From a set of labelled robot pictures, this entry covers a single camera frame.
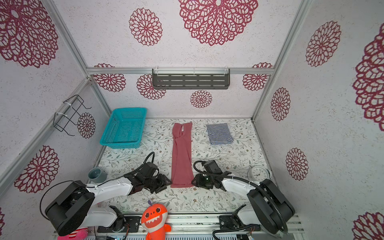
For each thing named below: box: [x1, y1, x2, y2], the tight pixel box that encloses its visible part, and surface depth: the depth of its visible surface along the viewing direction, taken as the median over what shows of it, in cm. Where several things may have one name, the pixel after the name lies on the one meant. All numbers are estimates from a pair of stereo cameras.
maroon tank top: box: [170, 122, 195, 188], surface depth 100 cm
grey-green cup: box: [88, 168, 107, 184], surface depth 87 cm
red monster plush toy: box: [141, 200, 172, 240], surface depth 70 cm
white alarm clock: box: [247, 165, 271, 182], surface depth 89 cm
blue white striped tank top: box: [206, 123, 234, 145], surface depth 111 cm
